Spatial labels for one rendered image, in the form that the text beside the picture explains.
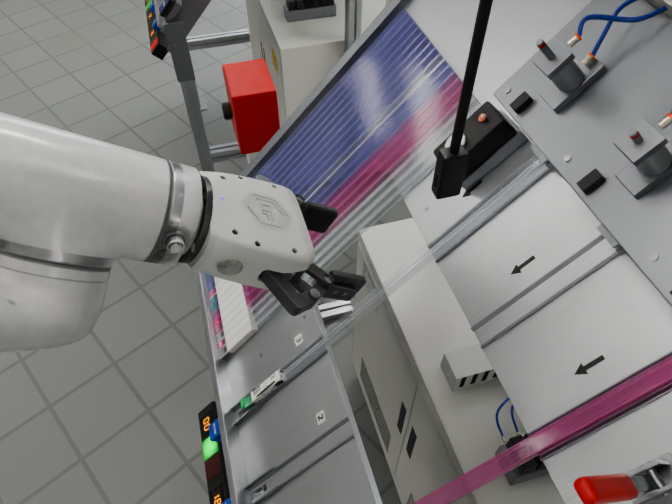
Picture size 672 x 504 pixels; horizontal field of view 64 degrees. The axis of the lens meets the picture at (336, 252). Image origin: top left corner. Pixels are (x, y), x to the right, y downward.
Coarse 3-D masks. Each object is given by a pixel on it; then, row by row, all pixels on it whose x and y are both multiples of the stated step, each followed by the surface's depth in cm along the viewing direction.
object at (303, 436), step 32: (288, 320) 73; (320, 320) 69; (256, 352) 76; (288, 352) 71; (320, 352) 67; (256, 384) 74; (288, 384) 69; (320, 384) 65; (256, 416) 72; (288, 416) 67; (320, 416) 63; (352, 416) 61; (256, 448) 70; (288, 448) 66; (320, 448) 62; (352, 448) 59; (256, 480) 67; (288, 480) 64; (320, 480) 60; (352, 480) 57
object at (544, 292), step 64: (448, 0) 69; (512, 0) 61; (576, 0) 55; (512, 64) 59; (448, 256) 57; (512, 256) 52; (576, 256) 47; (512, 320) 50; (576, 320) 46; (640, 320) 42; (512, 384) 48; (576, 384) 44; (576, 448) 43; (640, 448) 40
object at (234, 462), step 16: (208, 304) 86; (208, 320) 83; (208, 336) 82; (208, 352) 80; (224, 368) 79; (224, 384) 77; (224, 400) 75; (224, 416) 73; (224, 432) 72; (224, 448) 71; (240, 448) 72; (240, 464) 70; (240, 480) 68; (240, 496) 67
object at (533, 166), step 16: (528, 160) 52; (512, 176) 53; (528, 176) 52; (496, 192) 54; (512, 192) 53; (480, 208) 55; (464, 224) 55; (432, 240) 58; (448, 240) 56; (416, 256) 59; (432, 256) 58; (400, 272) 60; (416, 272) 59; (384, 288) 61; (368, 304) 62; (352, 320) 63; (320, 336) 66; (336, 336) 65; (304, 352) 67; (288, 368) 68
